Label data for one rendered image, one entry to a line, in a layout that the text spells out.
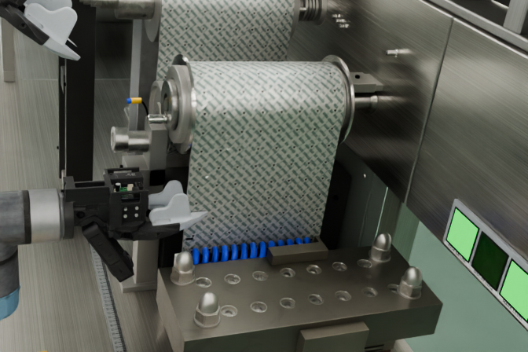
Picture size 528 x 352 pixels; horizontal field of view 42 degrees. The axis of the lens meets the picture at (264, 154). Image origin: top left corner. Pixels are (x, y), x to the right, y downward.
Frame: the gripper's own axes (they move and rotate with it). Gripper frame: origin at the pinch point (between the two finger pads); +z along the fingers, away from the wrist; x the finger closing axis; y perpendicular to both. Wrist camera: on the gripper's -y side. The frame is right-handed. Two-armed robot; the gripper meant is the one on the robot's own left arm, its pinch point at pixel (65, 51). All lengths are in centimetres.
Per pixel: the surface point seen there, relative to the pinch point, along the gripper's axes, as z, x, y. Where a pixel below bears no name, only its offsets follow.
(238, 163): 28.7, -5.4, 3.7
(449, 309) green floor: 203, 80, -4
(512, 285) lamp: 47, -40, 19
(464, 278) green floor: 217, 96, 8
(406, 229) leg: 78, 8, 13
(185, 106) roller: 16.2, -4.5, 5.2
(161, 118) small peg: 16.7, -0.6, 1.0
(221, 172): 27.6, -5.4, 1.1
